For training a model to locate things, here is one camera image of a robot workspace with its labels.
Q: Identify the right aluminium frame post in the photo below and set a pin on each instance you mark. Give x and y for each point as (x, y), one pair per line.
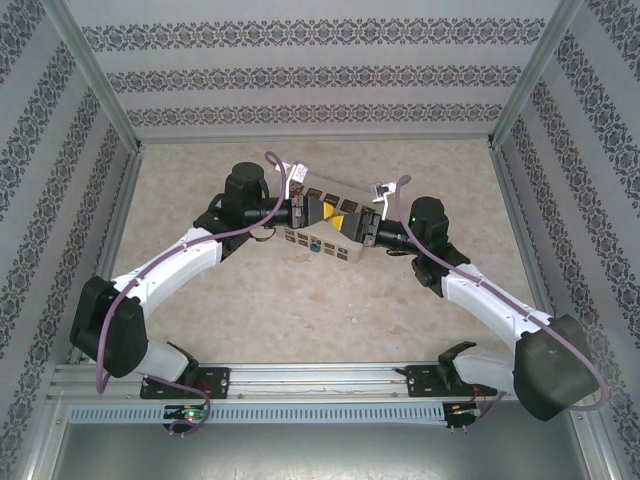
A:
(535, 75)

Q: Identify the small blue padlock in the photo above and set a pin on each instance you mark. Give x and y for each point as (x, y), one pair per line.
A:
(315, 246)

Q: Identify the left aluminium table edge rail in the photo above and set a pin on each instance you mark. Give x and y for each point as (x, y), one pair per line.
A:
(117, 240)

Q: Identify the left aluminium frame post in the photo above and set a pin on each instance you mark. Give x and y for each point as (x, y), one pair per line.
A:
(95, 80)

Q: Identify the aluminium frame post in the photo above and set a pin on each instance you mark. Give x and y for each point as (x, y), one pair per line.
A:
(535, 75)
(95, 80)

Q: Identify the left controller circuit board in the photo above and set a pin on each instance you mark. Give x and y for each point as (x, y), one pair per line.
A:
(186, 413)

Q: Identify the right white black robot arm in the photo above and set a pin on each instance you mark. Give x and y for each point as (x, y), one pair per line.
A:
(492, 311)

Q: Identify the wooden box with picture tiles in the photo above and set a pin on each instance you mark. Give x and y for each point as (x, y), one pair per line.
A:
(335, 192)

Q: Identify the aluminium table edge rail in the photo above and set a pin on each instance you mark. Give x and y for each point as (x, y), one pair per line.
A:
(520, 225)
(117, 240)

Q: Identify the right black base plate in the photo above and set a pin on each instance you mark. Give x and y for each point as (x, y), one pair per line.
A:
(422, 381)

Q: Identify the aluminium mounting rail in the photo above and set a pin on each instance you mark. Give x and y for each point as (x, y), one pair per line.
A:
(310, 382)

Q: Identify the controller circuit board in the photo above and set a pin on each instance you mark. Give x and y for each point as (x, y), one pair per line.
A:
(462, 409)
(186, 413)

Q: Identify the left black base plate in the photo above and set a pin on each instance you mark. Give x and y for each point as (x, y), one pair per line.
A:
(215, 382)

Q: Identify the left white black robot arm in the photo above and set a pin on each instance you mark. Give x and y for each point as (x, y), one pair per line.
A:
(170, 272)

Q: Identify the right aluminium table edge rail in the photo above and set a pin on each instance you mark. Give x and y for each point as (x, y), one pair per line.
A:
(520, 225)

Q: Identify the right controller circuit board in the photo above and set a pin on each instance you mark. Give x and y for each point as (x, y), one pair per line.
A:
(462, 409)

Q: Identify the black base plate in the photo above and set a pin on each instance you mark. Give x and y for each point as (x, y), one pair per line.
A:
(422, 381)
(215, 382)

